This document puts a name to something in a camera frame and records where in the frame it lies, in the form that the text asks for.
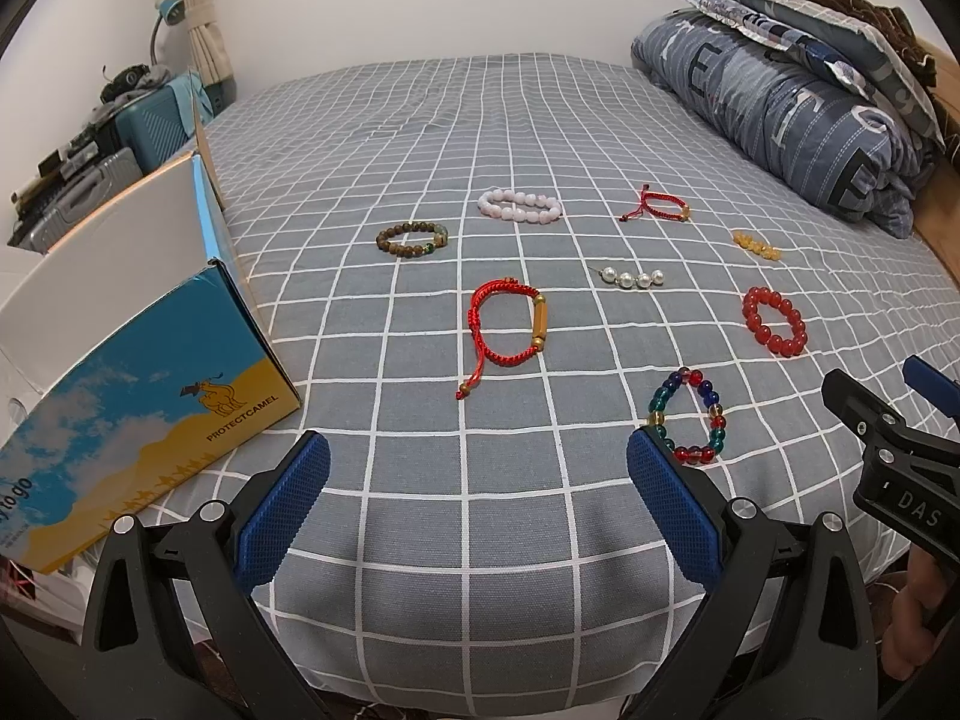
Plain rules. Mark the beige curtain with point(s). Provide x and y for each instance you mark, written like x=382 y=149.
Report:
x=209 y=55

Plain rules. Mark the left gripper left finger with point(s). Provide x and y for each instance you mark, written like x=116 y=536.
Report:
x=137 y=656

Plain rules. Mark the folded blue grey duvet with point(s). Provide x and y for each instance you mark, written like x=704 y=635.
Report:
x=835 y=150

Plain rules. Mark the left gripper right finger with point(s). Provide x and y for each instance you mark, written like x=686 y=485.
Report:
x=784 y=629

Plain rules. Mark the grey hard case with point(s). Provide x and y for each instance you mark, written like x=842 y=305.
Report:
x=68 y=206

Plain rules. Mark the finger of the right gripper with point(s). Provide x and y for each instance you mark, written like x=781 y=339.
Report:
x=869 y=418
x=941 y=392

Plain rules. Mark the grey checkered bed sheet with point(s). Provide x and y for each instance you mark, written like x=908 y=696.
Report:
x=477 y=273

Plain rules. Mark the person's right hand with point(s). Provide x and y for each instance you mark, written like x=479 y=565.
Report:
x=907 y=643

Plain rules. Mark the teal suitcase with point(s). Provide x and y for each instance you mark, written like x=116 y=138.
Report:
x=160 y=123

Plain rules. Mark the blue yellow cardboard shoe box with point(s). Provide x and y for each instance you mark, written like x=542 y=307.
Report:
x=133 y=356

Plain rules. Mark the blue desk lamp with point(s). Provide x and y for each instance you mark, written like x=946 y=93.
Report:
x=168 y=13

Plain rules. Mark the blue grey patterned pillow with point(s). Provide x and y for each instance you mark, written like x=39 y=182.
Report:
x=837 y=46

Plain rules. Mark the brown fuzzy blanket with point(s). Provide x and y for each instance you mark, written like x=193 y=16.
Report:
x=894 y=24

